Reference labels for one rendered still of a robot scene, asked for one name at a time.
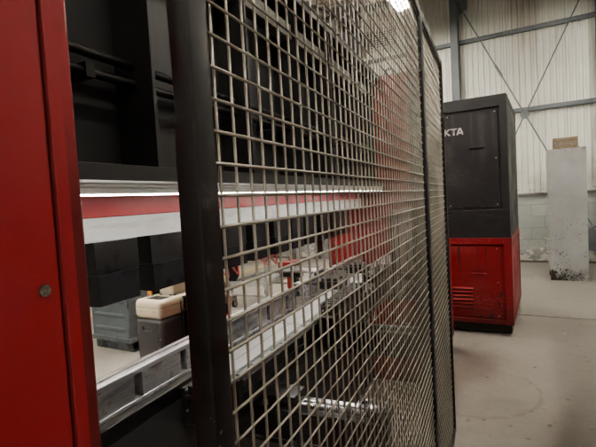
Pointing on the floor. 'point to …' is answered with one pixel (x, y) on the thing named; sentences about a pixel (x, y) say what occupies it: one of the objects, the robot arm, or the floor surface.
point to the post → (427, 225)
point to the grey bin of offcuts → (117, 325)
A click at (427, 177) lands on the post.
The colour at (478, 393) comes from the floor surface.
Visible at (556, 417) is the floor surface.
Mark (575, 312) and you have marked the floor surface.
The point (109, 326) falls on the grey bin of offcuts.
